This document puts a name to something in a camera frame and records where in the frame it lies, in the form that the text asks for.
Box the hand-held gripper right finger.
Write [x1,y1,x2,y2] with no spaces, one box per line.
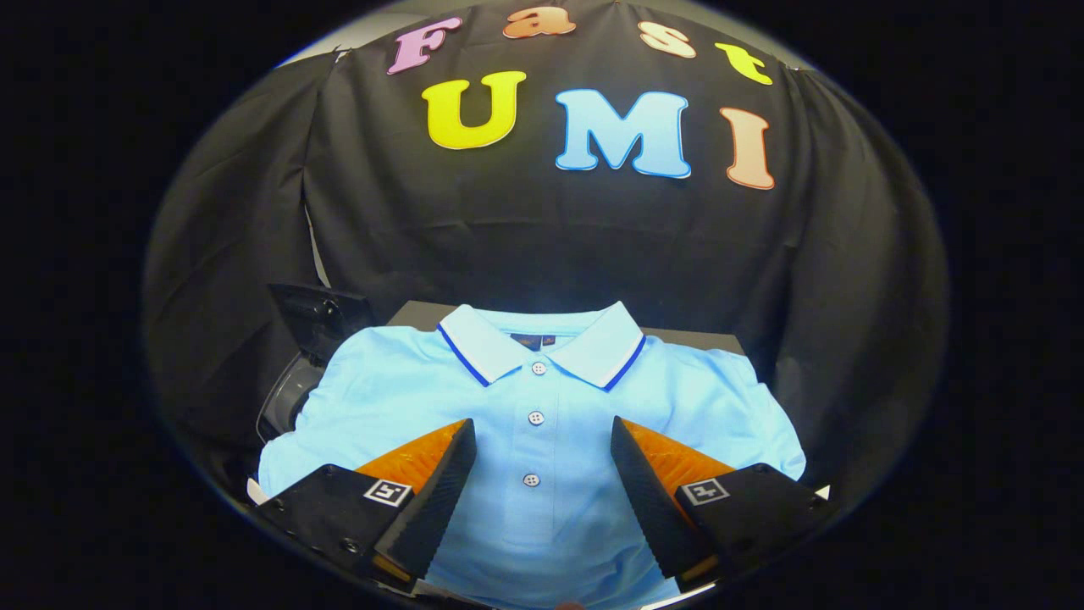
[610,415,839,594]

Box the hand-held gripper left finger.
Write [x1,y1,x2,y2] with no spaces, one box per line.
[254,418,478,594]

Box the light blue polo shirt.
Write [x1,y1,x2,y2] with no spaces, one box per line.
[257,301,807,610]

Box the black backdrop cloth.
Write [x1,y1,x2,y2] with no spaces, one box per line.
[142,0,949,518]

